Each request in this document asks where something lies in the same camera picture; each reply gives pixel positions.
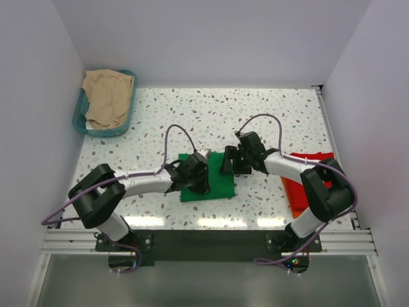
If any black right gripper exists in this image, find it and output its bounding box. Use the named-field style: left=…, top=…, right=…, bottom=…
left=219, top=146, right=252, bottom=175

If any green t shirt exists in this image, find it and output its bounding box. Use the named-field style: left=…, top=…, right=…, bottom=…
left=180, top=152, right=236, bottom=203

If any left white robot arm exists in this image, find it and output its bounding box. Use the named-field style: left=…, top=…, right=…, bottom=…
left=68, top=148, right=211, bottom=251

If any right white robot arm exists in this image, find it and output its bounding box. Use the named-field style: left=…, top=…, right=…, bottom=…
left=219, top=131, right=357, bottom=251

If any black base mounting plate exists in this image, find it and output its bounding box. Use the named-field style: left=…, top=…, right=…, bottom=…
left=94, top=230, right=323, bottom=272

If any folded red t shirt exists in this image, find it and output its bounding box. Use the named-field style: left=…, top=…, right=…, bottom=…
left=281, top=152, right=334, bottom=218

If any folded orange t shirt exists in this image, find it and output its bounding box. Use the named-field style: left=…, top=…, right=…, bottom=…
left=281, top=177, right=309, bottom=218

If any beige t shirt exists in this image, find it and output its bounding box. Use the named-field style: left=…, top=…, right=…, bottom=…
left=82, top=69, right=135, bottom=130

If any teal plastic basket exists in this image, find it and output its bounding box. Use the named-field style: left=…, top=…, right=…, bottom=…
left=72, top=69, right=137, bottom=138

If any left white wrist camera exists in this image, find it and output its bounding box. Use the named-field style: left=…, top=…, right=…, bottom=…
left=197, top=148, right=212, bottom=159

